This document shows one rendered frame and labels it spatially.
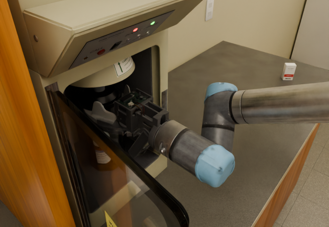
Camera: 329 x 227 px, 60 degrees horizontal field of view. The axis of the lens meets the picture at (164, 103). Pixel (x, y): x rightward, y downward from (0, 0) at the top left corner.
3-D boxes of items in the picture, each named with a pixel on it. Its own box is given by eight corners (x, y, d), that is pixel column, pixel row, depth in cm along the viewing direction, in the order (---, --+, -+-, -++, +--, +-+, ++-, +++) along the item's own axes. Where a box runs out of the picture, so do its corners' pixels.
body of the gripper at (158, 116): (135, 86, 66) (176, 107, 60) (136, 115, 72) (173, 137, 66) (110, 100, 62) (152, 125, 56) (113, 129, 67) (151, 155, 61)
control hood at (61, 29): (37, 75, 44) (19, 10, 39) (169, 22, 65) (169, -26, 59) (83, 101, 38) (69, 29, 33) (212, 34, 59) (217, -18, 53)
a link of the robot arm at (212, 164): (222, 191, 57) (210, 191, 50) (178, 163, 63) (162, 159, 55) (241, 156, 58) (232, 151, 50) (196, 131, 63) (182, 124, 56)
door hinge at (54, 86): (82, 228, 68) (42, 87, 46) (91, 220, 70) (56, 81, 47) (86, 232, 67) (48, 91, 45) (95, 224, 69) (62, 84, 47)
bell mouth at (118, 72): (41, 70, 65) (35, 48, 62) (101, 46, 77) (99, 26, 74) (90, 97, 56) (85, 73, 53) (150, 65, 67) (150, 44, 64)
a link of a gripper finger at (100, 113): (82, 93, 66) (118, 101, 64) (85, 112, 70) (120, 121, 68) (75, 100, 64) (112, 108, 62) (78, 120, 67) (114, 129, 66)
